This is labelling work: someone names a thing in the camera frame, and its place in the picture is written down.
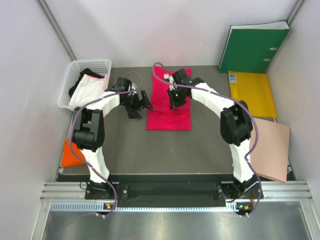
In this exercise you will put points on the aluminium rail frame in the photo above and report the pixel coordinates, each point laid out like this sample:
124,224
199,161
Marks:
286,212

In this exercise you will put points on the orange folded t shirt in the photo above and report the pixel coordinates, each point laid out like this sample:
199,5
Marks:
68,158

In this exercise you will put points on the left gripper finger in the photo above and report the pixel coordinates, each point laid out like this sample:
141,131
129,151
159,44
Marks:
145,102
133,114

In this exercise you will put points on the green ring binder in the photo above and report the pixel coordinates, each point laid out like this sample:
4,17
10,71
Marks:
251,48

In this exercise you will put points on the white t shirt in basket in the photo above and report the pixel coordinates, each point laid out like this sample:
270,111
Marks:
89,89

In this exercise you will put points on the pink t shirt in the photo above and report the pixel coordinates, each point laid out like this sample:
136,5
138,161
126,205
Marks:
163,118

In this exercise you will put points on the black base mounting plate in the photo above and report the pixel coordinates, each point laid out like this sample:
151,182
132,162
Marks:
165,190

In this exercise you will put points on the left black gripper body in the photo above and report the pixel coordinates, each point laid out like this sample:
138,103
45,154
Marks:
132,102

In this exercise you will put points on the yellow folder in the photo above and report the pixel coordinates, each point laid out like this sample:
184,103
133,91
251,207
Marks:
255,90

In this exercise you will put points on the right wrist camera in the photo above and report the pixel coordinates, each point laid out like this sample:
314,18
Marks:
170,80

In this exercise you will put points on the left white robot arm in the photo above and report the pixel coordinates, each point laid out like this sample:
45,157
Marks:
88,128

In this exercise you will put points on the white plastic basket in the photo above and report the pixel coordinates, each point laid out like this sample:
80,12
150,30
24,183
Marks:
97,67

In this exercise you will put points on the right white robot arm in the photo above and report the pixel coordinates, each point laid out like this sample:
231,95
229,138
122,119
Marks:
235,123

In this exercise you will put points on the beige paper folder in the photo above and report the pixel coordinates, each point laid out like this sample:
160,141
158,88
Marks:
270,157

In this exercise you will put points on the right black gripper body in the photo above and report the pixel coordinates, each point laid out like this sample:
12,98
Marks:
177,99

